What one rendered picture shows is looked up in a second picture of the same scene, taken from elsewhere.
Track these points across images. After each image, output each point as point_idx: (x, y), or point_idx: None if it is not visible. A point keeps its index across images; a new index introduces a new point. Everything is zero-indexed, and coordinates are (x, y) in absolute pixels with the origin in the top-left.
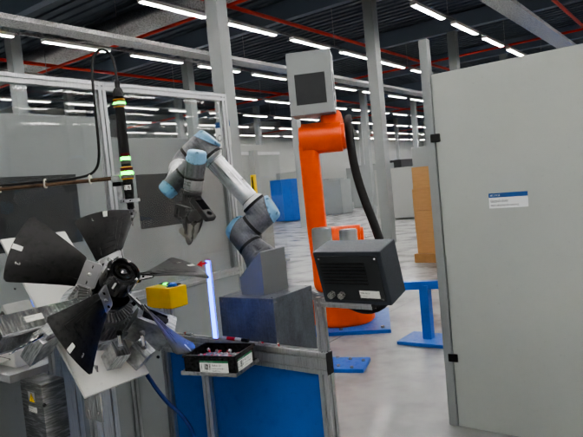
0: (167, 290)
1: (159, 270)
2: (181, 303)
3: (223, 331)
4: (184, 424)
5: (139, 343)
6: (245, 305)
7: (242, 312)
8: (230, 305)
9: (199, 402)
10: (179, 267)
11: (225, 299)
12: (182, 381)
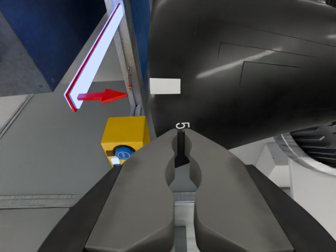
0: (143, 143)
1: (320, 82)
2: (121, 120)
3: (74, 55)
4: (146, 44)
5: (323, 1)
6: (17, 13)
7: (33, 20)
8: (45, 57)
9: (140, 28)
10: (229, 79)
11: (45, 73)
12: (141, 62)
